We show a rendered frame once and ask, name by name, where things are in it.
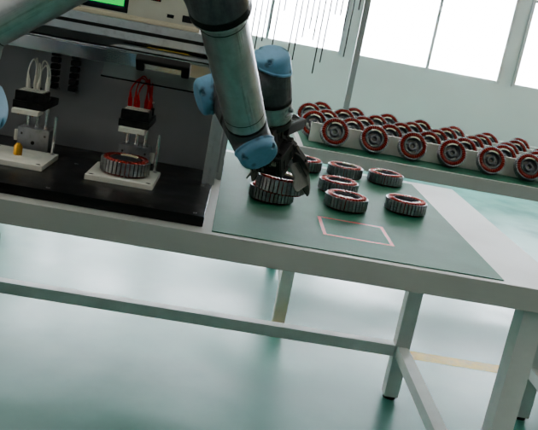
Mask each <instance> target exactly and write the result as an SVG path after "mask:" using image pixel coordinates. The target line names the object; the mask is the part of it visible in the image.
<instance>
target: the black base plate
mask: <svg viewBox="0 0 538 430"><path fill-rule="evenodd" d="M16 143H17V142H15V140H14V137H11V136H5V135H0V144H2V145H6V146H11V147H13V146H14V145H15V144H16ZM54 154H59V156H58V160H57V161H55V162H54V163H52V164H51V165H50V166H48V167H47V168H45V169H44V170H43V171H34V170H28V169H23V168H18V167H13V166H4V165H0V193H3V194H8V195H18V196H23V197H28V198H33V199H38V200H47V201H53V202H58V203H63V204H68V205H74V206H82V207H88V208H93V209H98V210H104V211H109V212H118V213H124V214H128V215H133V216H139V217H144V218H153V219H159V220H164V221H169V222H174V223H179V224H188V225H194V226H199V227H202V226H203V222H204V218H205V214H206V210H207V206H208V199H209V196H210V192H211V188H212V185H209V184H208V183H206V184H205V183H202V174H203V170H201V169H196V168H190V167H186V166H176V165H171V164H167V163H161V162H157V167H156V171H158V172H160V173H161V175H160V177H159V179H158V181H157V183H156V184H155V186H154V188H153V190H147V189H138V188H133V187H127V186H122V185H117V184H112V183H103V182H98V181H92V180H88V179H84V177H85V173H87V172H88V171H89V170H90V169H91V168H92V167H93V166H94V165H95V164H96V163H97V162H98V161H101V155H102V154H105V153H103V152H98V151H93V150H88V149H83V148H74V147H68V146H64V145H59V144H56V145H55V152H54Z"/></svg>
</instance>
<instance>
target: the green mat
mask: <svg viewBox="0 0 538 430"><path fill-rule="evenodd" d="M326 170H327V169H323V168H322V169H321V171H320V172H317V173H310V172H309V176H310V194H309V196H306V194H304V195H302V196H299V197H294V199H293V202H292V203H290V204H288V205H279V204H278V205H277V204H270V203H266V202H263V201H259V200H256V199H254V198H252V197H251V196H250V195H249V187H250V183H251V182H253V181H252V180H251V176H249V177H248V178H246V176H247V175H248V174H249V173H250V169H248V168H245V167H244V166H242V165H241V163H240V161H239V159H238V158H237V157H236V156H235V155H234V153H232V152H226V153H225V162H224V167H223V171H222V177H221V181H220V186H219V195H218V200H217V205H216V210H215V214H214V220H213V228H212V232H217V233H222V234H227V235H237V236H242V237H248V238H252V239H257V240H263V241H272V242H277V243H283V244H288V245H293V246H298V247H307V248H312V249H318V250H323V251H328V252H333V253H343V254H348V255H353V256H358V257H363V258H369V259H378V260H383V261H389V262H394V263H399V264H408V265H413V266H418V267H424V268H429V269H434V270H444V271H449V272H454V273H459V274H464V275H469V276H479V277H484V278H489V279H495V280H500V281H504V279H503V278H502V277H501V276H500V275H499V274H498V273H497V272H496V271H495V270H494V269H493V268H492V267H491V266H490V265H489V264H488V263H487V262H486V261H485V260H484V258H483V257H482V256H481V255H480V254H479V253H478V252H477V251H476V250H475V249H474V248H473V247H472V246H471V245H470V244H469V243H468V242H467V241H466V240H465V239H464V238H463V237H462V236H461V234H460V233H459V232H458V231H457V230H456V229H455V228H454V227H453V226H452V225H451V224H450V223H449V222H448V221H447V220H446V219H445V218H444V217H443V216H442V215H441V214H440V213H439V212H438V211H437V210H436V209H435V208H434V207H433V206H432V205H431V204H430V203H429V202H428V201H427V200H426V199H425V198H424V197H423V196H422V195H421V194H420V193H419V192H418V191H417V190H416V188H415V187H414V186H413V185H412V184H410V183H402V186H400V187H398V188H394V187H393V188H392V187H387V186H382V185H379V184H375V183H372V182H370V181H369V180H368V179H367V176H362V178H361V179H359V180H354V181H355V182H356V183H358V184H359V188H358V192H357V194H360V195H363V196H365V197H366V198H367V199H368V200H369V202H368V206H367V210H366V212H362V213H351V212H350V213H348V212H345V211H343V212H341V211H338V210H335V209H332V208H330V207H328V206H327V205H326V204H325V203H324V198H325V192H324V191H322V190H320V189H319V188H318V183H319V177H320V176H323V175H330V174H329V173H328V172H327V171H326ZM393 193H394V194H402V195H408V196H409V195H410V196H411V197H412V196H413V197H417V198H419V199H421V200H424V201H425V202H426V203H427V204H428V206H427V209H426V213H425V215H424V216H422V217H413V216H411V217H410V216H407V215H403V214H402V215H400V214H398V213H395V212H391V211H390V210H388V209H387V208H386V207H384V202H385V198H386V195H388V194H393ZM318 216H320V217H325V218H321V219H322V222H323V225H324V227H325V231H326V234H329V235H324V234H323V231H322V229H321V226H320V223H319V219H318ZM330 218H334V219H330ZM335 219H340V220H345V221H349V222H345V221H340V220H335ZM350 222H354V223H350ZM355 223H360V224H355ZM365 224H369V225H365ZM370 225H374V226H379V227H383V228H384V230H385V232H386V233H387V235H388V236H389V239H390V240H391V241H392V242H393V244H394V245H395V246H394V247H393V246H388V245H383V244H389V241H388V240H387V238H386V236H385V235H384V233H383V232H382V230H381V229H380V228H379V227H374V226H370ZM333 235H339V236H344V237H348V238H354V239H359V240H364V241H358V240H353V239H348V238H342V237H338V236H333ZM368 241H374V242H379V243H383V244H377V243H373V242H368ZM389 245H390V244H389Z"/></svg>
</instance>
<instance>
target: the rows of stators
mask: <svg viewBox="0 0 538 430"><path fill-rule="evenodd" d="M305 156H306V155H305ZM306 158H307V163H308V167H309V172H310V173H317V172H320V171H321V169H322V165H323V161H321V160H320V159H318V158H315V157H312V156H306ZM326 171H327V172H328V173H329V174H330V175H332V176H333V175H335V176H338V177H339V176H340V177H345V178H349V179H352V180H359V179H361V178H362V174H363V169H362V168H361V167H360V166H357V165H354V164H351V163H350V164H349V163H347V162H341V161H331V162H328V166H327V170H326ZM403 178H404V177H403V176H402V175H401V174H400V173H398V172H395V171H389V170H386V169H381V168H371V169H369V170H368V173H367V179H368V180H369V181H370V182H372V183H375V184H379V185H382V186H387V187H392V188H393V187H394V188H398V187H400V186H402V182H403Z"/></svg>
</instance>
